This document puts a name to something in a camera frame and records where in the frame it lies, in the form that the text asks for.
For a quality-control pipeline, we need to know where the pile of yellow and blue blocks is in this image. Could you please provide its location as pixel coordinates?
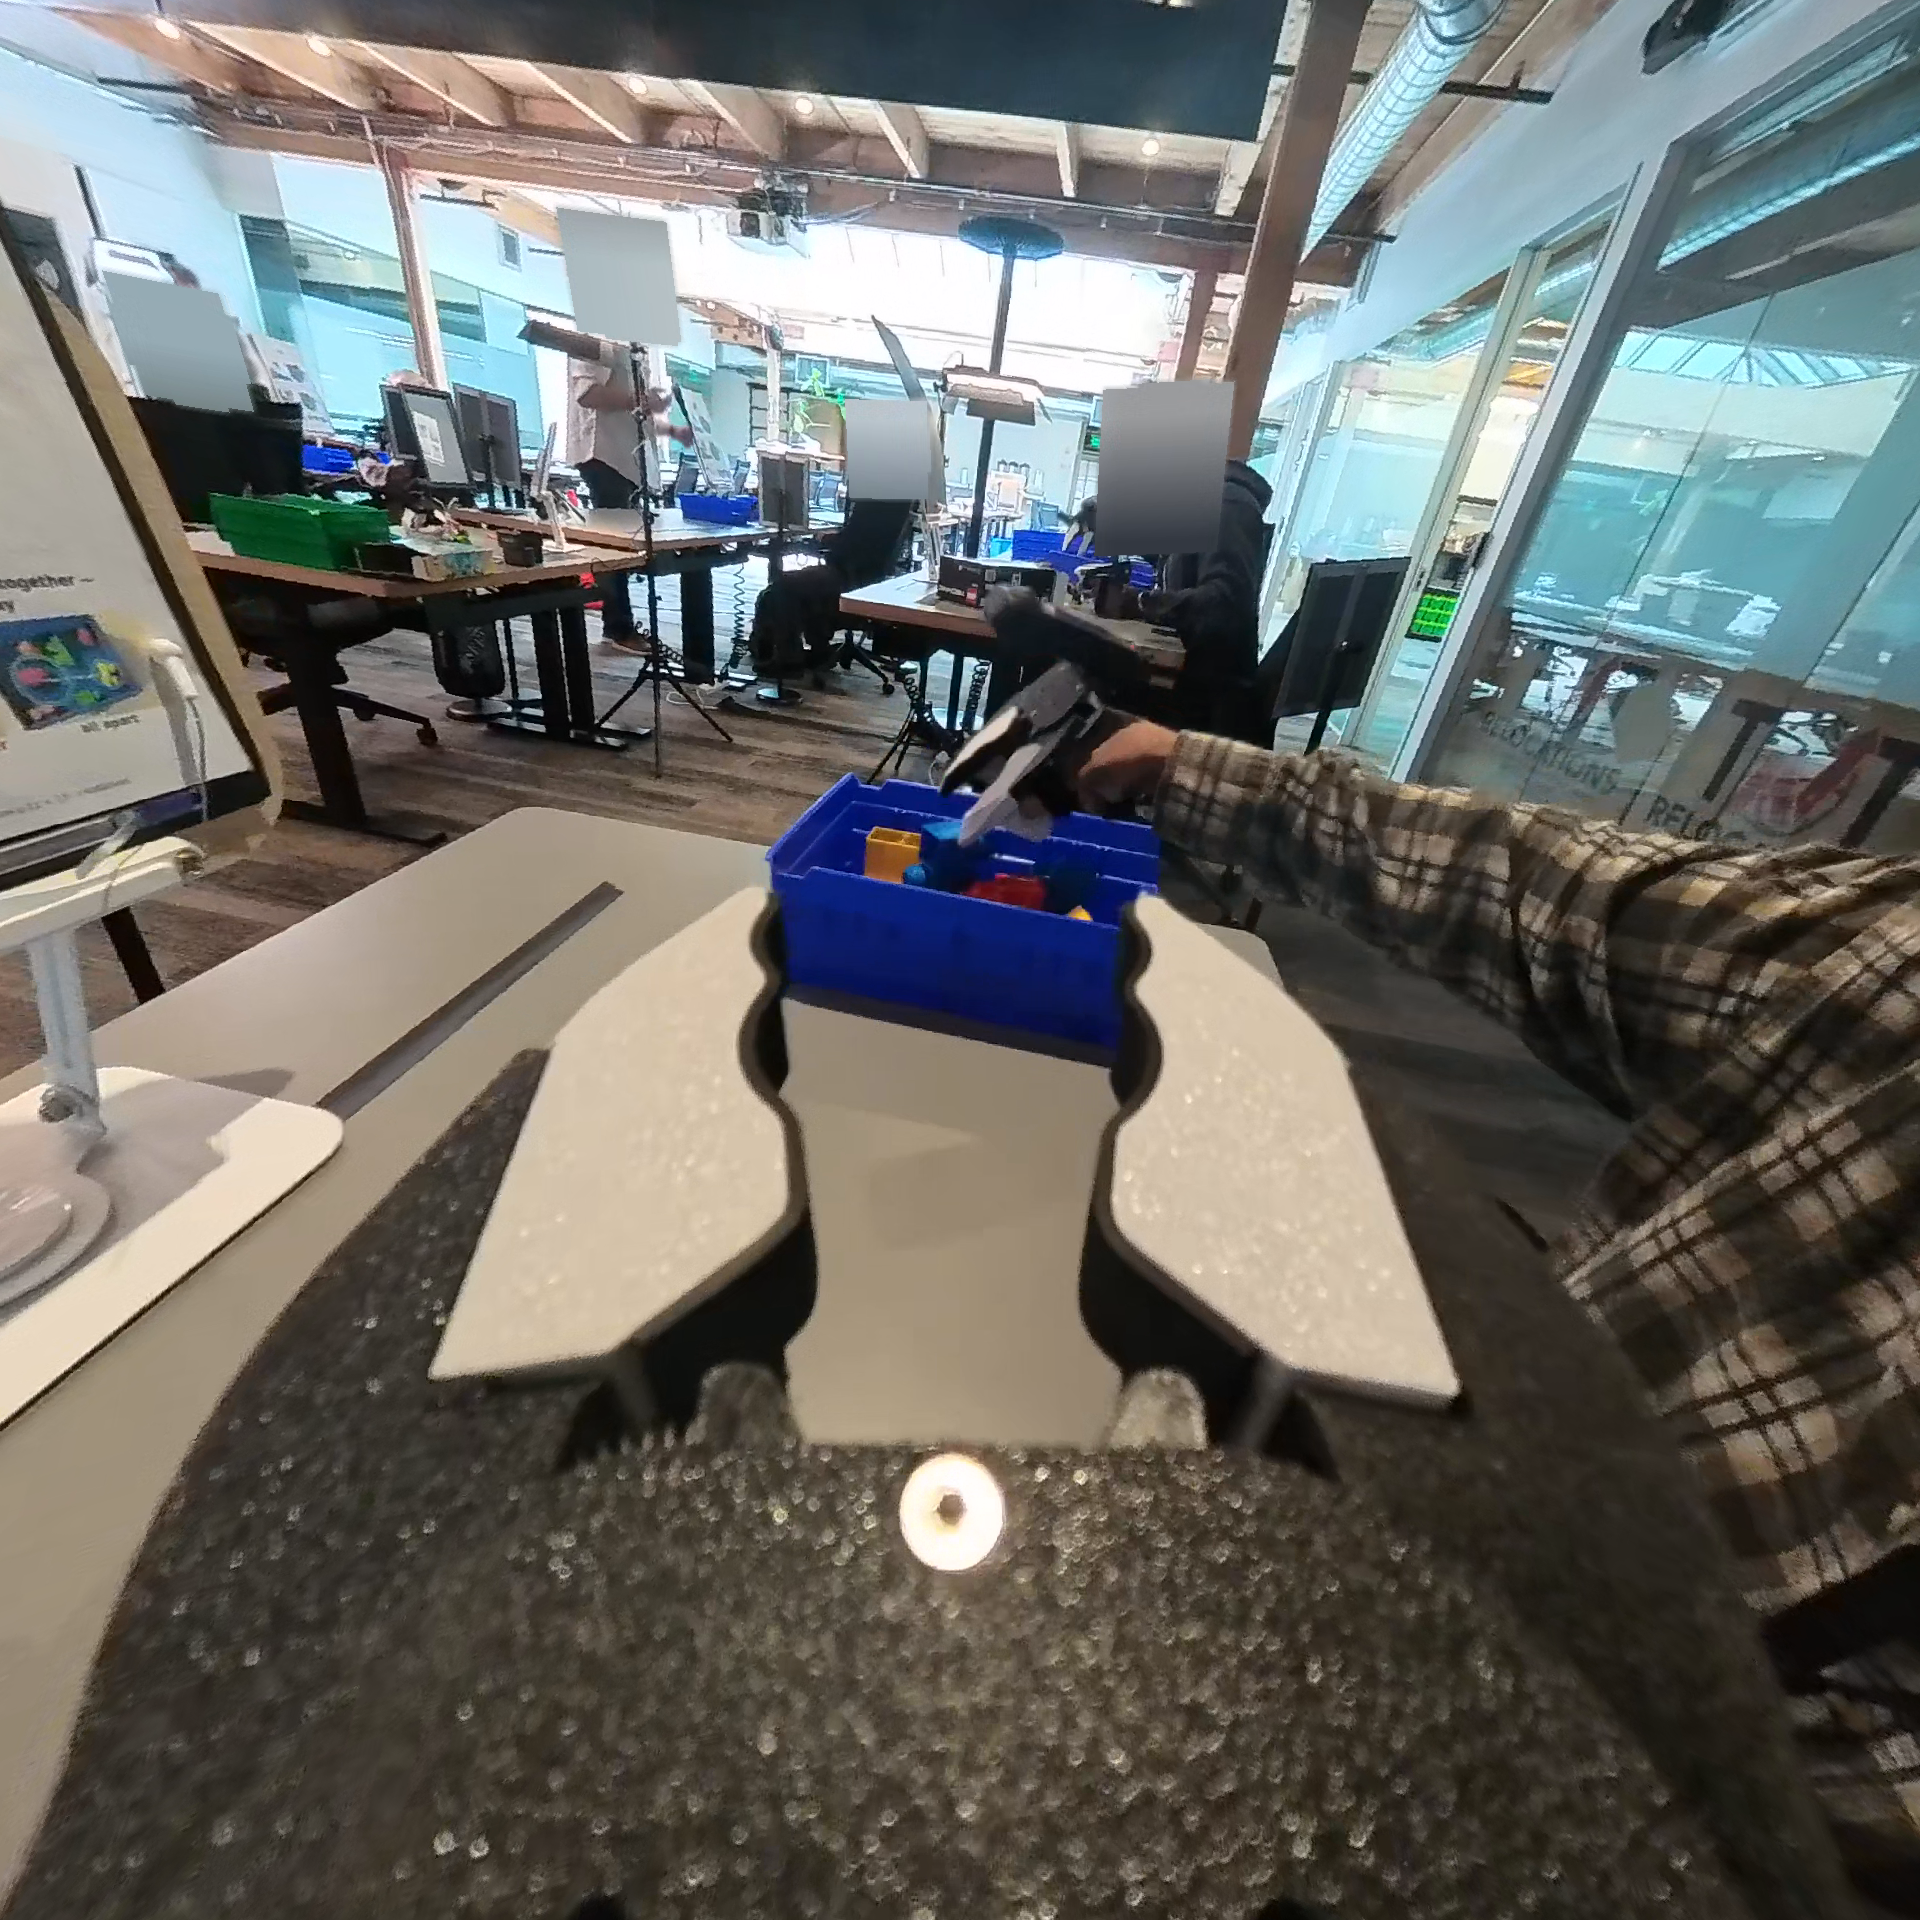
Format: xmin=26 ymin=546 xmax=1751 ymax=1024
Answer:
xmin=861 ymin=817 xmax=1096 ymax=922

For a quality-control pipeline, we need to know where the blue plastic bin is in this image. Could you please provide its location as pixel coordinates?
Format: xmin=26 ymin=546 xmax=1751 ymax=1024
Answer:
xmin=762 ymin=769 xmax=1162 ymax=1052

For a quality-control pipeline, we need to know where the white stand with base plate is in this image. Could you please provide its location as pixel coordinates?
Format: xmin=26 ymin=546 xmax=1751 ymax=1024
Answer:
xmin=0 ymin=832 xmax=348 ymax=1427

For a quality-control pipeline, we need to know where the printed cardboard box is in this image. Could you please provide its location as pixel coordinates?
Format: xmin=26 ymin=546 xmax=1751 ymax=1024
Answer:
xmin=1635 ymin=665 xmax=1920 ymax=857

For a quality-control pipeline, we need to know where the black office chair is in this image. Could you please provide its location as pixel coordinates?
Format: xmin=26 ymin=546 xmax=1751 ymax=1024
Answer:
xmin=242 ymin=598 xmax=439 ymax=750

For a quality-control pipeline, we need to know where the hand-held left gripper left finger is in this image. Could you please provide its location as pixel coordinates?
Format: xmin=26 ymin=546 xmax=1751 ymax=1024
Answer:
xmin=427 ymin=884 xmax=816 ymax=1440

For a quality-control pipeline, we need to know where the wooden desk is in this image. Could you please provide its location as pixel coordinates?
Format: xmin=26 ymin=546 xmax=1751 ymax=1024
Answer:
xmin=840 ymin=568 xmax=1185 ymax=720
xmin=188 ymin=525 xmax=647 ymax=842

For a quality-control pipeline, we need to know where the wide black monitor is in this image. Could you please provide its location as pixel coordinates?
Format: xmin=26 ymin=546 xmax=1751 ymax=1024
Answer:
xmin=131 ymin=395 xmax=308 ymax=525

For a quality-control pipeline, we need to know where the black computer monitor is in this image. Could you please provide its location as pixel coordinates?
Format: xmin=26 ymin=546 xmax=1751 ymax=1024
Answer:
xmin=451 ymin=384 xmax=525 ymax=501
xmin=380 ymin=384 xmax=472 ymax=495

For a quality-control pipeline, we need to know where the black tripod stand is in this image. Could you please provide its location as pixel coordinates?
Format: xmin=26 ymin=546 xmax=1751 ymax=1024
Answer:
xmin=592 ymin=345 xmax=736 ymax=779

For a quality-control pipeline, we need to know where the person's right forearm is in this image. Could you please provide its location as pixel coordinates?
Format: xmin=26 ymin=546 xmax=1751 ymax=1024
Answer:
xmin=1154 ymin=726 xmax=1726 ymax=1113

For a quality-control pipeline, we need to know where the green plastic crate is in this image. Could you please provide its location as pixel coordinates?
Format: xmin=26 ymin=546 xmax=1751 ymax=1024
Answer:
xmin=210 ymin=491 xmax=396 ymax=571

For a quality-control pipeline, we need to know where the person's plaid shirt torso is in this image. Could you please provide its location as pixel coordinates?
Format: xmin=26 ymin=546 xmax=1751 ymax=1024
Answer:
xmin=1552 ymin=842 xmax=1920 ymax=1920

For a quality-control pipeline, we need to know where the picture instruction board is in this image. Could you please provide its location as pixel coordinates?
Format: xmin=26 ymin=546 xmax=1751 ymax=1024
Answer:
xmin=0 ymin=193 xmax=289 ymax=888

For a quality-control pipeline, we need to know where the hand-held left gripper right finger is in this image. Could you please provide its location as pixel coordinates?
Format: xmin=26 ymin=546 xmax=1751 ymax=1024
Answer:
xmin=1079 ymin=891 xmax=1465 ymax=1446

